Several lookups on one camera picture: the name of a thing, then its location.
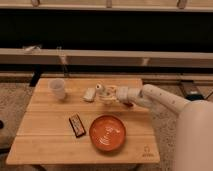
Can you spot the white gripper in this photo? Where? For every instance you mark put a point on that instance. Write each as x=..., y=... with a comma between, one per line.
x=121, y=94

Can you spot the small white bottle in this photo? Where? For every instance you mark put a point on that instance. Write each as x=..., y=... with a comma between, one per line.
x=101, y=90

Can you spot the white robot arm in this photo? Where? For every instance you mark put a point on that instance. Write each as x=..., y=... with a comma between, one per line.
x=143, y=97

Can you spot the orange bowl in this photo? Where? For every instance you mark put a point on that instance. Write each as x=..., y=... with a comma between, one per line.
x=107, y=133

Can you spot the dark chocolate bar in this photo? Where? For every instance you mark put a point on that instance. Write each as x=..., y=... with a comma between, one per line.
x=77, y=126

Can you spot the translucent plastic cup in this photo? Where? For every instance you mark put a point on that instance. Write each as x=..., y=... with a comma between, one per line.
x=57, y=87

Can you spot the wooden table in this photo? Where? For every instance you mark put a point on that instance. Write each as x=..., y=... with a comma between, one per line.
x=45, y=135

